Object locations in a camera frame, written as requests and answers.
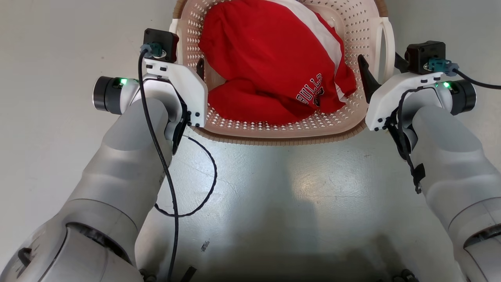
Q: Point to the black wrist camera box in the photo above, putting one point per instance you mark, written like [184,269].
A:
[424,53]
[162,41]

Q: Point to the red Bulls garment white stripe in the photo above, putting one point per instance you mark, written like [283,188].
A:
[258,47]

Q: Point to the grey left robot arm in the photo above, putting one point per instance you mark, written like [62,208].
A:
[117,164]

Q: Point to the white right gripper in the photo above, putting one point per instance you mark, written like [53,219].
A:
[387,98]

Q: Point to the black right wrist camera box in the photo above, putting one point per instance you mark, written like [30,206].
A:
[424,53]

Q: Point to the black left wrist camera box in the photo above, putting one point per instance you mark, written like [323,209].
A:
[162,41]

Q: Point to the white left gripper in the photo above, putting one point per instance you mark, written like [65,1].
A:
[191,94]

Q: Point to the white perforated laundry basket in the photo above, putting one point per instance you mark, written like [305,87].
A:
[274,131]

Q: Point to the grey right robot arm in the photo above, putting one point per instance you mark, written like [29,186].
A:
[454,156]

